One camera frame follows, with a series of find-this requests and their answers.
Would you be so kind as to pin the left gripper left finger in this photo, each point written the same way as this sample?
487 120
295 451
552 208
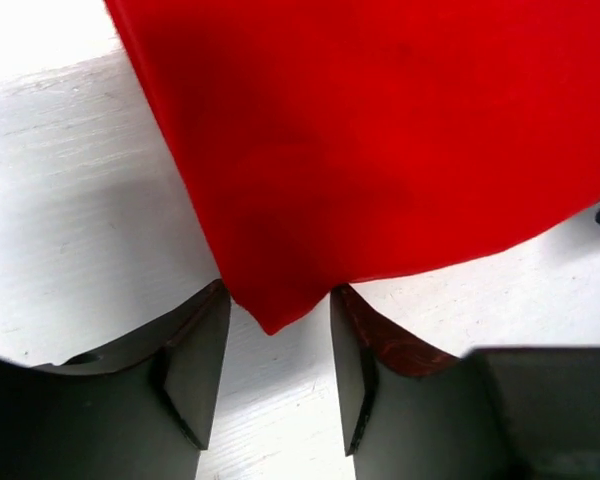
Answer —
139 407

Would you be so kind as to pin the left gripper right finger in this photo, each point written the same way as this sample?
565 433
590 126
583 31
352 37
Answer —
412 411

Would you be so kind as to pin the red t shirt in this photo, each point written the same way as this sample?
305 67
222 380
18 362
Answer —
331 142

